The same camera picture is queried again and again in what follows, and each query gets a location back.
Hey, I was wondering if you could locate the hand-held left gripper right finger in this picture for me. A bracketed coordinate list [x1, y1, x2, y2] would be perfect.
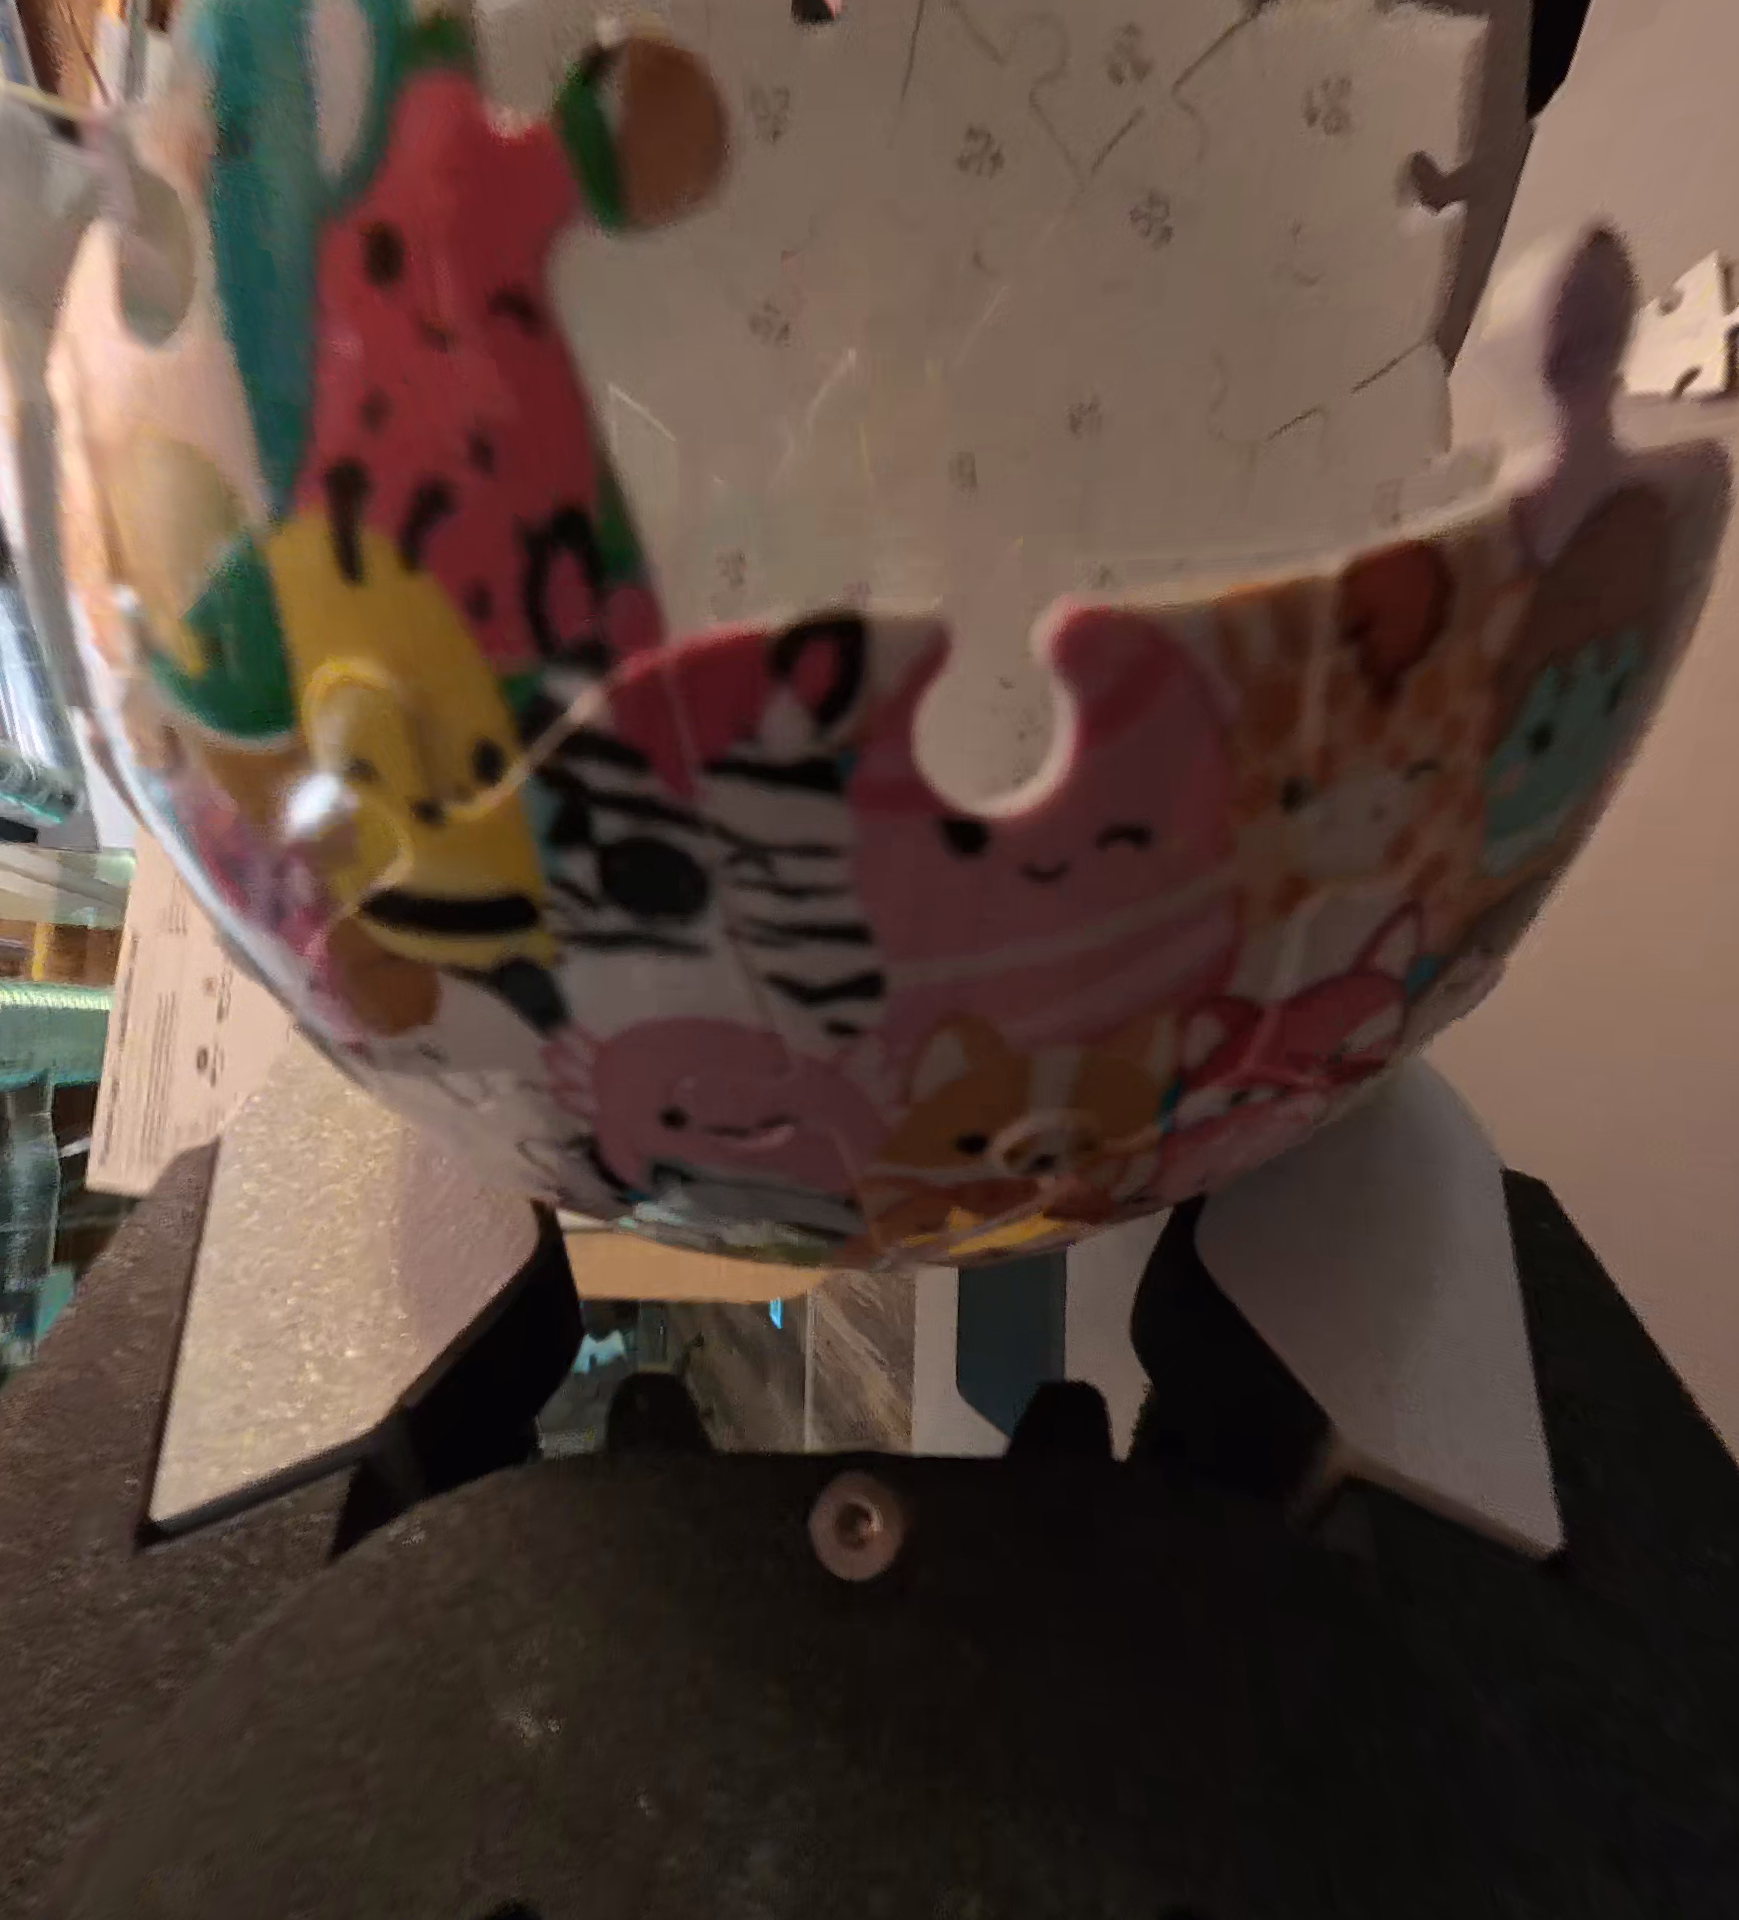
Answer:
[1127, 1054, 1569, 1561]

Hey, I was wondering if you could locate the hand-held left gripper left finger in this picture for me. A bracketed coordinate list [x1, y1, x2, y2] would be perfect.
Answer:
[145, 1042, 584, 1530]

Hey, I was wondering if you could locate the colourful cartoon puzzle ball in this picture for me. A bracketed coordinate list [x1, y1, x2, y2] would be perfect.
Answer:
[0, 0, 1739, 1276]

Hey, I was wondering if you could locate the puzzle ball cardboard box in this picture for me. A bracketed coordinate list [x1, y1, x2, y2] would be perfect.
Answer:
[86, 839, 339, 1203]

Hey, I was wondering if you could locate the white loose puzzle piece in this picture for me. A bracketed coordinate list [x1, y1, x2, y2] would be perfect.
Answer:
[1622, 252, 1739, 404]

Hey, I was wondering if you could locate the light wooden rounded board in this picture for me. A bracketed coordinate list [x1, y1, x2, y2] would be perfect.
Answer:
[561, 1231, 828, 1307]

